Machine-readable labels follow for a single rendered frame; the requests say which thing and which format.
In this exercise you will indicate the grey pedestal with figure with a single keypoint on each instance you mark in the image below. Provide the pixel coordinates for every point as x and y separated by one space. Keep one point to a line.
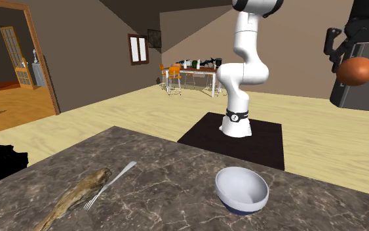
39 75

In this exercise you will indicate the black crumpled cloth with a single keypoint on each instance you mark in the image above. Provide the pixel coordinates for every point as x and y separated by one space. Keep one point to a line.
2 160

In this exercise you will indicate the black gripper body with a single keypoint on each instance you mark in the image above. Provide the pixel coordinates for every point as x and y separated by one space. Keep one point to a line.
368 22

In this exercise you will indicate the brown framed window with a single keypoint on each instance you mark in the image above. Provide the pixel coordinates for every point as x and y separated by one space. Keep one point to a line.
138 49

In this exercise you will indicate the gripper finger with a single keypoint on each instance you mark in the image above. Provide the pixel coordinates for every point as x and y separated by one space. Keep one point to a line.
332 40

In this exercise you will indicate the white bowl with blue base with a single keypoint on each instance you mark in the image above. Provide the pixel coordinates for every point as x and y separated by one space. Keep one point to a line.
240 187

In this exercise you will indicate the dark robot stand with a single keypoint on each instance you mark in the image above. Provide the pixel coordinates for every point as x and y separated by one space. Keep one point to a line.
260 144

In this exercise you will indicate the silver fork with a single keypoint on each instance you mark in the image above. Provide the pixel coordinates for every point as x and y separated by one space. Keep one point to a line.
114 180

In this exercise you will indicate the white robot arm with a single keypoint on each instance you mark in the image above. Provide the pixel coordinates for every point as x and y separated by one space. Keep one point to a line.
242 73

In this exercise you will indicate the orange chair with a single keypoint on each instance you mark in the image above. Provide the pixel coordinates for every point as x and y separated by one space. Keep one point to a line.
174 73
162 68

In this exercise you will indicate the white dining table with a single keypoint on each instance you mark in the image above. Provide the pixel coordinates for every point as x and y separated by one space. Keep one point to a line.
200 69

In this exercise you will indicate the brown egg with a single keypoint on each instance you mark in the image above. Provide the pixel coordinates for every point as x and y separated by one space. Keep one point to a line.
356 71

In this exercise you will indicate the dark wall picture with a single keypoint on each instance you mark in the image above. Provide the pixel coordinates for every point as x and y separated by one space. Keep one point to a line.
154 38

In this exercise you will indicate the wooden door frame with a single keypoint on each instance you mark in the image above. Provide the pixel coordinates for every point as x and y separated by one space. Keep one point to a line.
42 57

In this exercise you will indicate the wooden door with glass panes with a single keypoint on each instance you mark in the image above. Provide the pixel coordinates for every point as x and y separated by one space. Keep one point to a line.
18 60

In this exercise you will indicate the brown driftwood piece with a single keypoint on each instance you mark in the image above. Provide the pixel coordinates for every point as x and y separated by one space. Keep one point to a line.
78 193

